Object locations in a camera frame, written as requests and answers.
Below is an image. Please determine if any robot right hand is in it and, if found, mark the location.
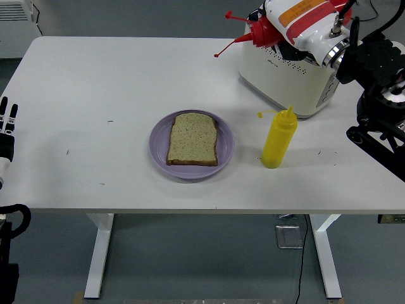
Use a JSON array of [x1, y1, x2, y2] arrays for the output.
[[264, 0, 352, 68]]

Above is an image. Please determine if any red squeeze bottle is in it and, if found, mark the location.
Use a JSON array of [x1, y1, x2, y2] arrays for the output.
[[213, 0, 352, 60]]

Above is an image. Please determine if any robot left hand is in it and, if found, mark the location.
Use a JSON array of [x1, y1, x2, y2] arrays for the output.
[[0, 96, 19, 191]]

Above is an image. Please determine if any thin black cable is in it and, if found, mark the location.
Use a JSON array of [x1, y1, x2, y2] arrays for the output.
[[359, 0, 380, 22]]

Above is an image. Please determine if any metal floor box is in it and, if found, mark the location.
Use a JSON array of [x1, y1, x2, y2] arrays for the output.
[[275, 224, 304, 250]]

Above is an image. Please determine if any purple plate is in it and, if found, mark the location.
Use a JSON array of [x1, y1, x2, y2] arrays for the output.
[[149, 109, 235, 181]]

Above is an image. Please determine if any yellow squeeze bottle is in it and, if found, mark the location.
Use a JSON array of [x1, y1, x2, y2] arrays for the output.
[[256, 104, 299, 169]]

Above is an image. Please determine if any slice of bread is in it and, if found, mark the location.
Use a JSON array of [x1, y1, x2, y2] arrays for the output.
[[166, 112, 219, 167]]

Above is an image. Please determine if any cream and chrome toaster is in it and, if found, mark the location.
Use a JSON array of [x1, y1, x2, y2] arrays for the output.
[[239, 8, 342, 120]]

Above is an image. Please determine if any black appliance cord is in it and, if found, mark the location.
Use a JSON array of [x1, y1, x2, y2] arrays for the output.
[[31, 0, 44, 36]]

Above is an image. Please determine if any black floor cable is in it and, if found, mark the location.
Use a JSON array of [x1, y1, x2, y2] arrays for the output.
[[294, 214, 309, 304]]

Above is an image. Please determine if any white appliance with grille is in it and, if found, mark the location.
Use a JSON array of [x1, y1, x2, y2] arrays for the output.
[[0, 0, 42, 60]]

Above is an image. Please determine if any white table leg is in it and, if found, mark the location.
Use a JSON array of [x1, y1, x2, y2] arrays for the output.
[[309, 214, 342, 300], [84, 213, 115, 299]]

